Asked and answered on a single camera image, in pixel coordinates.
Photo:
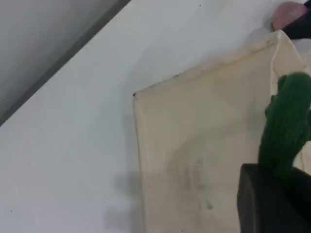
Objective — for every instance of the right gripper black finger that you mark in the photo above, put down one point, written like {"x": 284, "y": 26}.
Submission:
{"x": 300, "y": 29}

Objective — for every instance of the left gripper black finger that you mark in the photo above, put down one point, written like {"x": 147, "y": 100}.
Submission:
{"x": 303, "y": 191}
{"x": 257, "y": 206}

